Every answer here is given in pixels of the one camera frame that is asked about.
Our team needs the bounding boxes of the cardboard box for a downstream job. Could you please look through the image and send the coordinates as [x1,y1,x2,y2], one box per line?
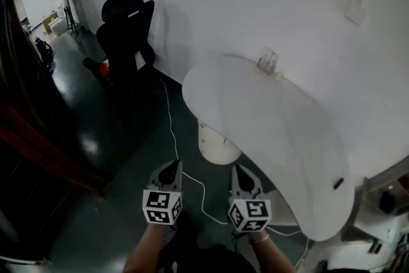
[42,14,61,35]

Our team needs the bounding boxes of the person's black clothing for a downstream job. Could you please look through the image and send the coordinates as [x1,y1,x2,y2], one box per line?
[161,210,256,273]

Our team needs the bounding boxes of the person's left forearm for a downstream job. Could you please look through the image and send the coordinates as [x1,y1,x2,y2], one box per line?
[123,222,176,273]

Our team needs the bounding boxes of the black office chair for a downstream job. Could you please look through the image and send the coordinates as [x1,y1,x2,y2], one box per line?
[95,0,157,88]

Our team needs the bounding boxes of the thin gold bracelet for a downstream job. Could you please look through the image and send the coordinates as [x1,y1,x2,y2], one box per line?
[249,233,271,245]

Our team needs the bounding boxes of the black wheeled equipment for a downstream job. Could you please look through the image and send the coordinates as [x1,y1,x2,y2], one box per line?
[34,37,54,66]

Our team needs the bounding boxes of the white wall junction box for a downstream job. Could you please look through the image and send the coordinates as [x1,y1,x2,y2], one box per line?
[344,0,367,25]

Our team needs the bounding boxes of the white cable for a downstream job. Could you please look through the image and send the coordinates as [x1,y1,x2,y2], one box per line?
[267,225,311,269]
[158,79,229,225]

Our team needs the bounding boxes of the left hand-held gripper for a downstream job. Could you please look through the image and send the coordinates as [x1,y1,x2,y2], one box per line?
[142,160,184,227]

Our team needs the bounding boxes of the white shelving unit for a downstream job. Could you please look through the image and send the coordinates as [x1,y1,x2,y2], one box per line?
[341,166,409,273]

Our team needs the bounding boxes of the clear glass holder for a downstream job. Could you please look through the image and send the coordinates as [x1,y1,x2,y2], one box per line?
[257,47,280,75]

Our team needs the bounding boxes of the red and black device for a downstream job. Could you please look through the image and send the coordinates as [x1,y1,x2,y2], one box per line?
[82,57,111,81]

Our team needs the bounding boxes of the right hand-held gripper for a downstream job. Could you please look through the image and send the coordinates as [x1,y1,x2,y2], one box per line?
[227,165,273,233]

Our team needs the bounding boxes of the person's right forearm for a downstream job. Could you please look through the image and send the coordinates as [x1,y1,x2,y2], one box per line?
[247,230,297,273]

